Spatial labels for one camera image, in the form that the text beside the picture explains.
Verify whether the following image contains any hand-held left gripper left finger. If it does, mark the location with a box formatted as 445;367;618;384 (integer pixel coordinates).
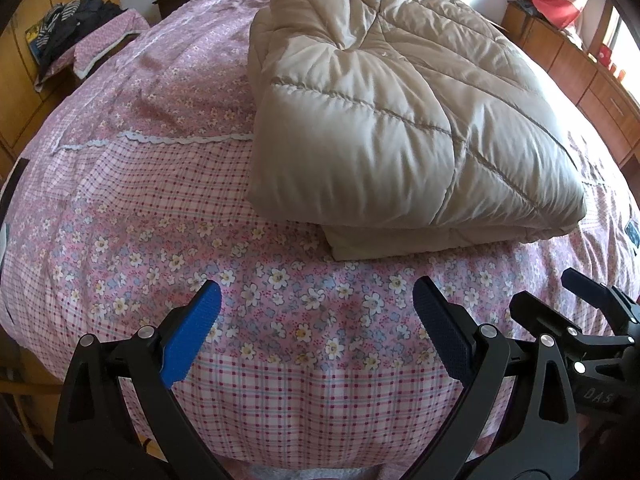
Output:
52;279;233;480

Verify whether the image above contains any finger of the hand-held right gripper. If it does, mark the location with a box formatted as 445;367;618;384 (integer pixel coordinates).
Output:
510;290;583;347
561;267;640;336

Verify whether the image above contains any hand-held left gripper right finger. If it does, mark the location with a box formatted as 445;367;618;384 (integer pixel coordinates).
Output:
410;275;581;480

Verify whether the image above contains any beige quilted down jacket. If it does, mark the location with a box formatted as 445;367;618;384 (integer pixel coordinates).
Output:
246;0;587;262

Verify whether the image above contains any pile of dark clothes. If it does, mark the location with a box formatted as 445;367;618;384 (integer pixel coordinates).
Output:
27;0;126;73

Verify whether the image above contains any pink floral bedspread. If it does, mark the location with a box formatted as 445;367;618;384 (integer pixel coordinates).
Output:
0;0;640;480

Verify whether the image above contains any brown wooden cabinet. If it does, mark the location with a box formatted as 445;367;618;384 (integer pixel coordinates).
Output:
501;0;640;171

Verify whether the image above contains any pink floral cloth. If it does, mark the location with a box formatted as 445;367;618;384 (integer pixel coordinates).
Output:
35;9;151;92

